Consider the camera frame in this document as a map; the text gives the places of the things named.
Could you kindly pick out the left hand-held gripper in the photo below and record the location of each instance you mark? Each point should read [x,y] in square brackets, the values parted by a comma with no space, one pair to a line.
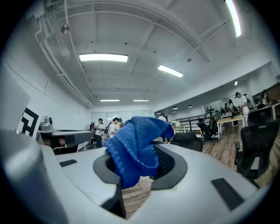
[28,122]

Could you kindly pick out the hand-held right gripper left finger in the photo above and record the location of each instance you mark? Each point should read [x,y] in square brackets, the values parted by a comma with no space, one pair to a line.
[83,186]

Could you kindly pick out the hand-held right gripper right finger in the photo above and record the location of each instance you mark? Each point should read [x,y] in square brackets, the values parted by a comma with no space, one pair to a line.
[197,197]

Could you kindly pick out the blue cloth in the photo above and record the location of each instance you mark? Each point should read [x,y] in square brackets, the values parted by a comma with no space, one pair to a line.
[135,148]

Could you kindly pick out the long ceiling light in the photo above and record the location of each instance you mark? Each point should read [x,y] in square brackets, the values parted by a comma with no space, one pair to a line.
[141,100]
[102,57]
[109,100]
[170,71]
[234,17]

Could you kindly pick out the black mesh office chair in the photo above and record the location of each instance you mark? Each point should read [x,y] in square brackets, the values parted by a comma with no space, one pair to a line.
[258,144]
[206,131]
[188,141]

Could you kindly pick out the black metal railing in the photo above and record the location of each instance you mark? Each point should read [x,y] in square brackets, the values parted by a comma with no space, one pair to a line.
[192,122]

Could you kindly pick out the white ceiling pipes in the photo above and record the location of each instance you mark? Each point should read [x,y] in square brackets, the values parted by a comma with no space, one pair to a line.
[57,65]

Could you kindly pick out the wooden table with white legs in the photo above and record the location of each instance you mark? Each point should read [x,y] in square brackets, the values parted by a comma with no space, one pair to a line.
[229,119]

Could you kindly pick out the round metal ceiling fitting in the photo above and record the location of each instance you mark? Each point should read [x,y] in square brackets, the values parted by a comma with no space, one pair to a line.
[65,29]

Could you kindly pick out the small grey fisheye camera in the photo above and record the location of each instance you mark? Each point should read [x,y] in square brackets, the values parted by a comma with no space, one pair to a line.
[46,124]

